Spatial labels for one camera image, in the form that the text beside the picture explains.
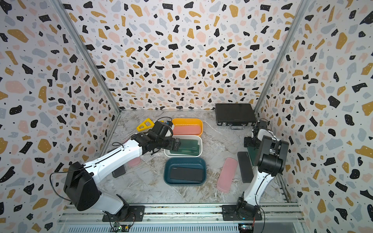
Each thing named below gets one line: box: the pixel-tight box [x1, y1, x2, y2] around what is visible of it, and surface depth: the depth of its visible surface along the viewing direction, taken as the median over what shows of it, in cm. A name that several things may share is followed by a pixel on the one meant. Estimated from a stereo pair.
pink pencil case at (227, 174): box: [216, 157, 238, 193], surface depth 87 cm
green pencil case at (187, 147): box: [169, 139, 200, 156], surface depth 97 cm
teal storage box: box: [163, 157, 207, 187], surface depth 90 cm
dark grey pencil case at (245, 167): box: [237, 151, 255, 184], surface depth 94 cm
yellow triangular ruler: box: [136, 117, 155, 133], surface depth 114 cm
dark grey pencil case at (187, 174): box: [169, 166, 204, 182], surface depth 87 cm
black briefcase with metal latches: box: [215, 103, 257, 130], surface depth 122 cm
